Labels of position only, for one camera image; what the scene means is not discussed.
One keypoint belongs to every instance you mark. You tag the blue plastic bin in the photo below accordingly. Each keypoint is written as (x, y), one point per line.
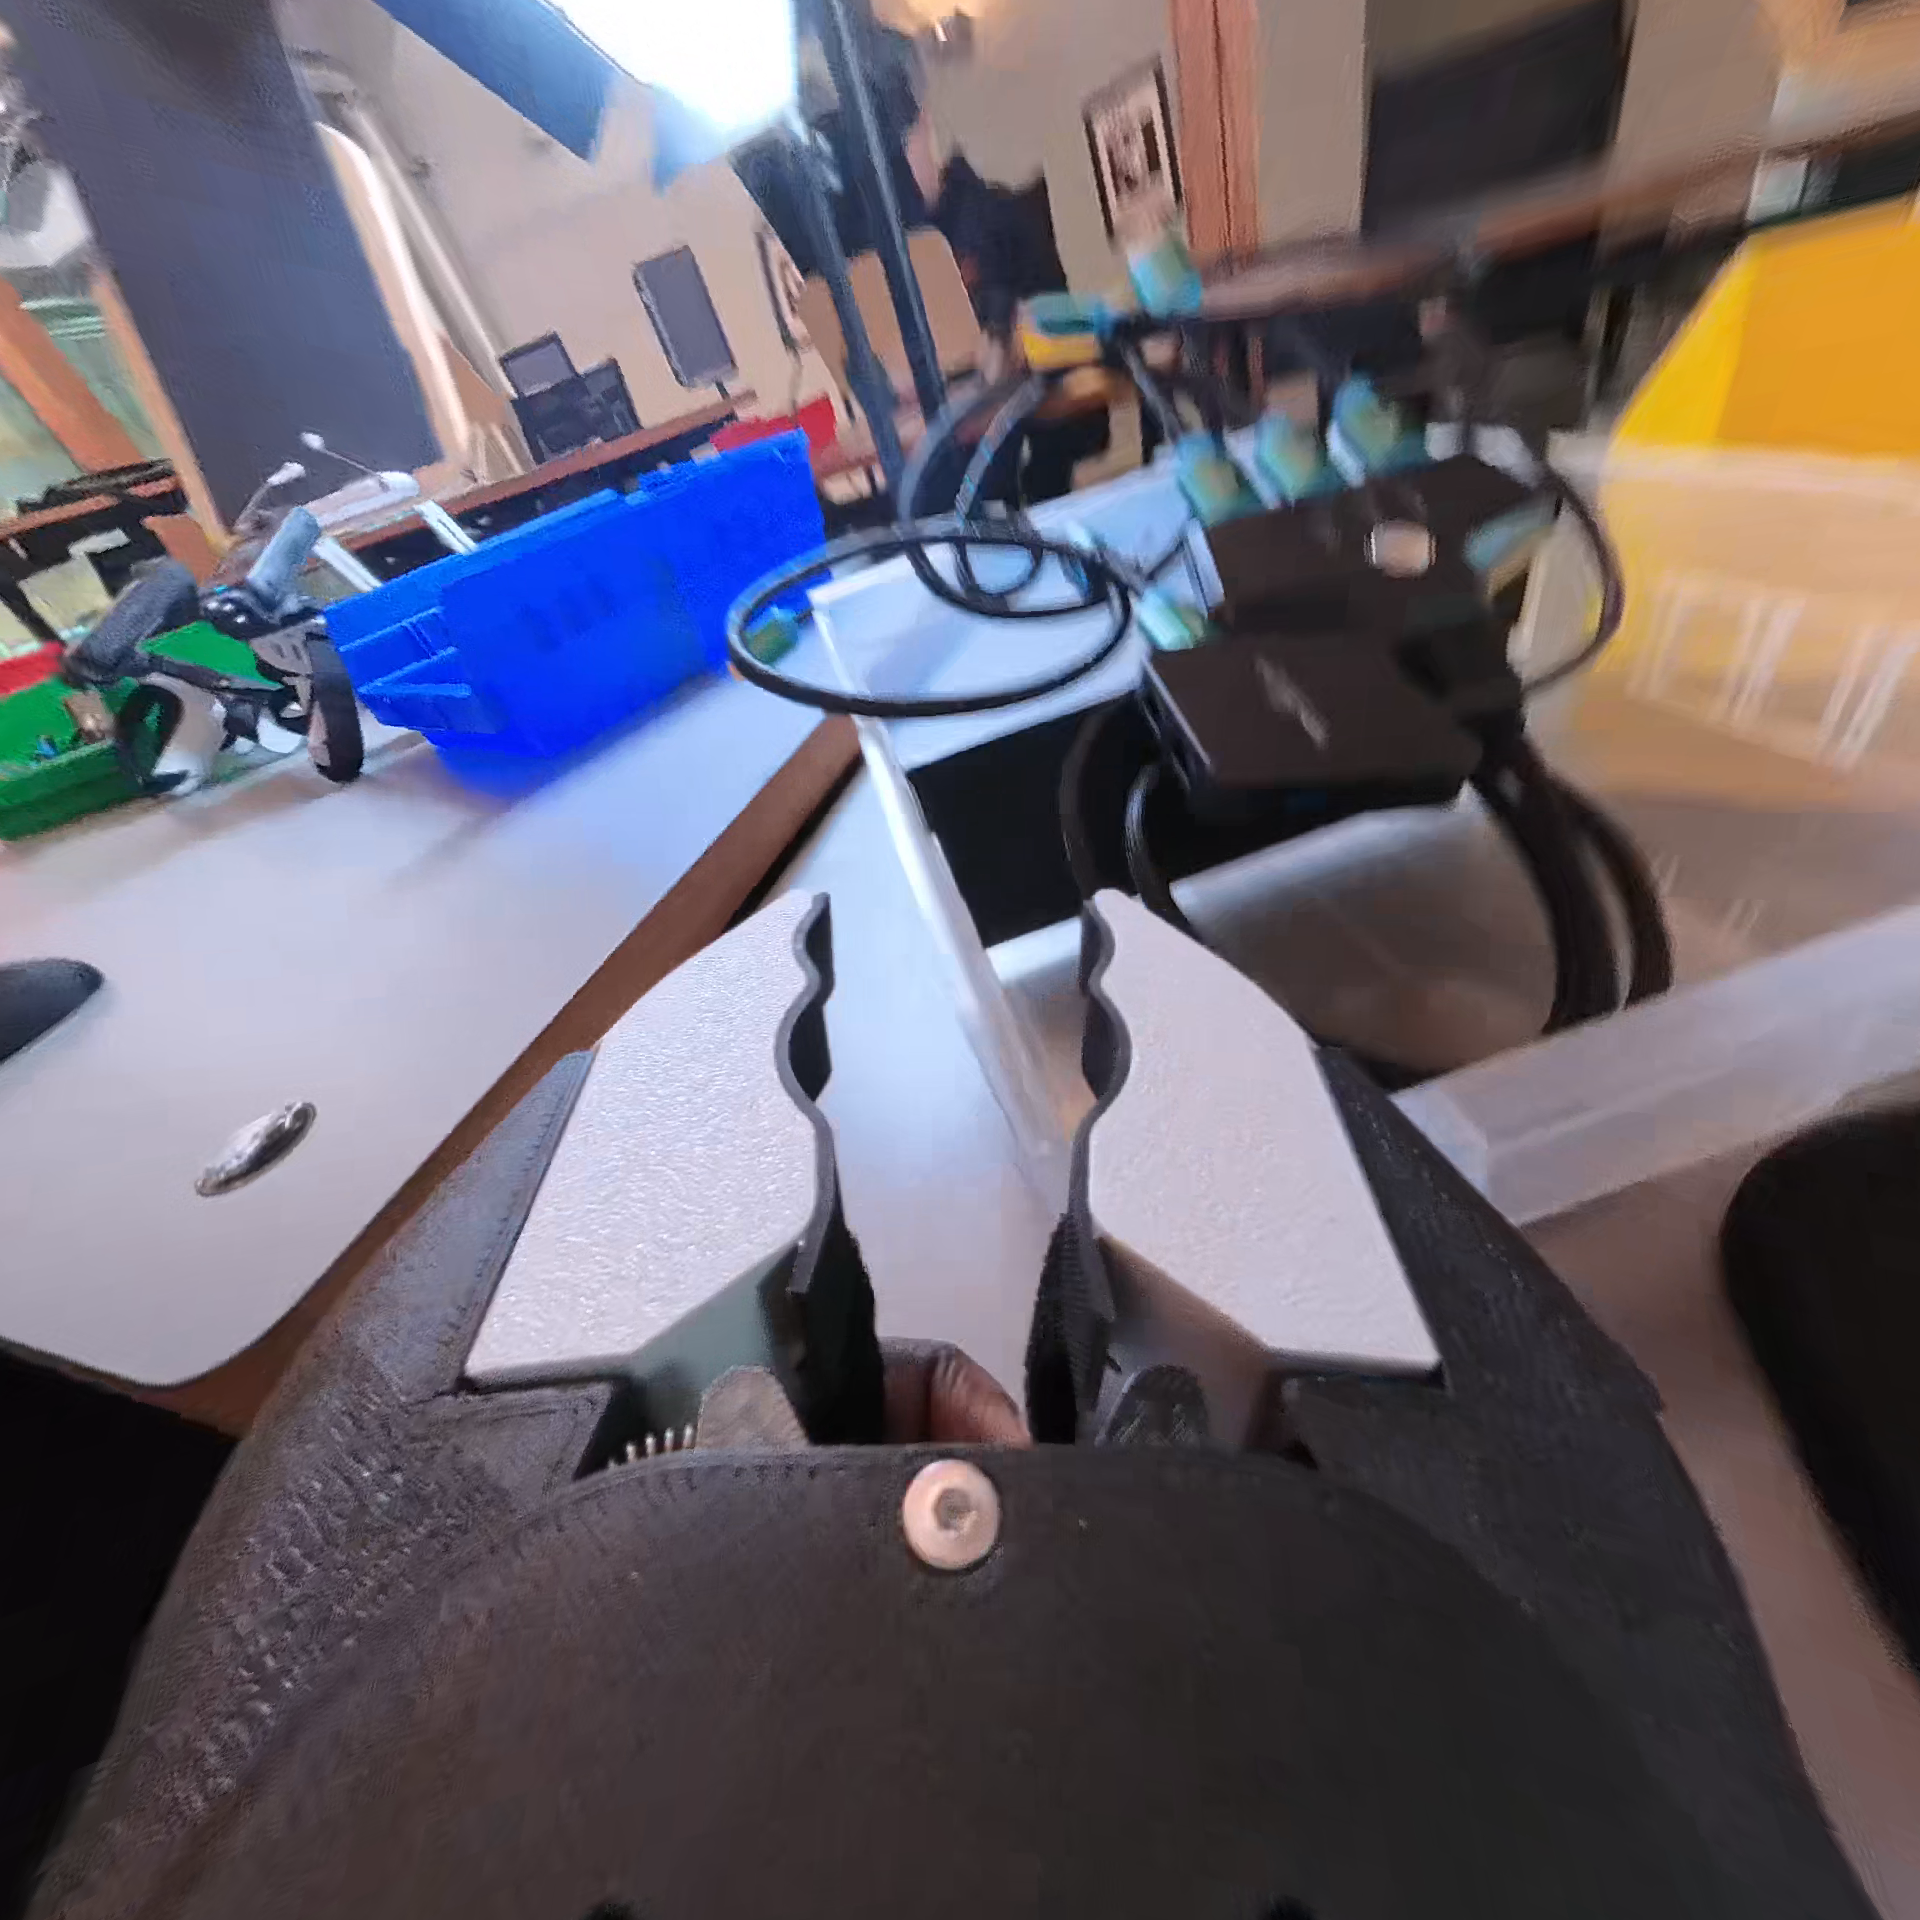
(600, 600)

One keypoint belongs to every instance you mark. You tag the black and white handheld device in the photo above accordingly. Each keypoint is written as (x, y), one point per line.
(285, 615)

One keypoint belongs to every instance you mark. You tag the black honeycomb wrist rest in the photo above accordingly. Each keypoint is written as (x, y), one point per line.
(1829, 1349)

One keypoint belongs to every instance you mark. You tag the black brushed-metal switch box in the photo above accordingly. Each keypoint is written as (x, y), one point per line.
(1319, 556)

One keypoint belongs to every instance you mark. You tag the yellow plastic bin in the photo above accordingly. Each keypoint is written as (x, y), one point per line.
(1769, 375)

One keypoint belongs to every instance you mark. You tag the brown wooden table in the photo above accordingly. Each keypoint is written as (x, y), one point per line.
(600, 459)

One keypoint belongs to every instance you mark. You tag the dark monitor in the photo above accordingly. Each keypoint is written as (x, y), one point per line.
(687, 316)

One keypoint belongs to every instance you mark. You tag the round metal table grommet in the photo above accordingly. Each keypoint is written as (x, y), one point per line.
(254, 1148)

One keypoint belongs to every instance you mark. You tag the black rounded object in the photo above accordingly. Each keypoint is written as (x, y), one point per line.
(38, 1005)

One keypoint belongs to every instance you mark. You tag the black and white marker sign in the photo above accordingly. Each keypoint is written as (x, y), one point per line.
(1128, 143)

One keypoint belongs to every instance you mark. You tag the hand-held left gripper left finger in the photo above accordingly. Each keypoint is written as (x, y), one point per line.
(646, 1200)

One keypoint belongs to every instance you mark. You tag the black stand pole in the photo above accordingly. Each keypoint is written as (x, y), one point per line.
(886, 195)

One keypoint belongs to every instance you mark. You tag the wooden post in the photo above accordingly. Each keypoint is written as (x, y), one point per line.
(1215, 119)

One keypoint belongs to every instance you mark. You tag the clear plastic tray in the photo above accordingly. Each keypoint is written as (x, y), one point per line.
(1651, 1079)

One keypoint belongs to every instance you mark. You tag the person's left hand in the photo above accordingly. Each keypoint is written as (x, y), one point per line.
(961, 1396)

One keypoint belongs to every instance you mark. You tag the studio light panel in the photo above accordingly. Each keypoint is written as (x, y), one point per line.
(691, 61)

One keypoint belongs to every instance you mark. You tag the red plastic bin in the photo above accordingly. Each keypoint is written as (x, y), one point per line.
(781, 423)

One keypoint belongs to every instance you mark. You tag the black light stand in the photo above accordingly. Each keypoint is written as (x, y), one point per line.
(839, 301)

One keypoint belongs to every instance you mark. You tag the green plastic bin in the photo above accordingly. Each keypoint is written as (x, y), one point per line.
(45, 765)

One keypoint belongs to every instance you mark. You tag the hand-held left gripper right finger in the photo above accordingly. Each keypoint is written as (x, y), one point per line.
(1259, 1200)

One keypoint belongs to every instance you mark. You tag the black office chair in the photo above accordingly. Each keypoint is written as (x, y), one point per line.
(569, 405)

